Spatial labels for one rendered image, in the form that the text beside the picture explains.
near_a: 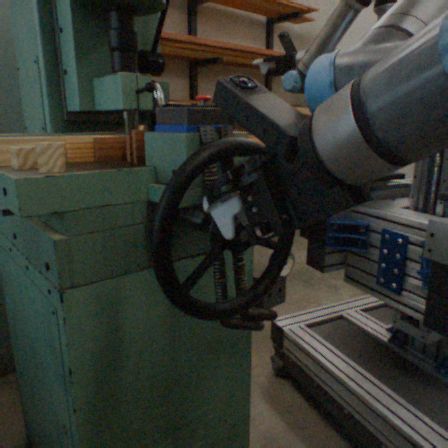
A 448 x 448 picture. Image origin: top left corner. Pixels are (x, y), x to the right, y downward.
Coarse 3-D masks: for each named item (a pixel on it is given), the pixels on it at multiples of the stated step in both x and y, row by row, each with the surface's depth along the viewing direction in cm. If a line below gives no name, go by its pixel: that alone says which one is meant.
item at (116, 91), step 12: (120, 72) 73; (96, 84) 82; (108, 84) 77; (120, 84) 73; (132, 84) 75; (144, 84) 76; (96, 96) 83; (108, 96) 78; (120, 96) 74; (132, 96) 75; (144, 96) 77; (96, 108) 84; (108, 108) 79; (120, 108) 75; (132, 108) 76; (144, 108) 77
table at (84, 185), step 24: (0, 168) 65; (72, 168) 65; (96, 168) 65; (120, 168) 65; (144, 168) 67; (0, 192) 64; (24, 192) 56; (48, 192) 58; (72, 192) 60; (96, 192) 63; (120, 192) 65; (144, 192) 68; (192, 192) 63; (24, 216) 56
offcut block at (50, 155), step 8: (40, 144) 58; (48, 144) 59; (56, 144) 59; (40, 152) 59; (48, 152) 59; (56, 152) 59; (64, 152) 62; (40, 160) 59; (48, 160) 59; (56, 160) 60; (64, 160) 62; (40, 168) 59; (48, 168) 60; (56, 168) 60; (64, 168) 62
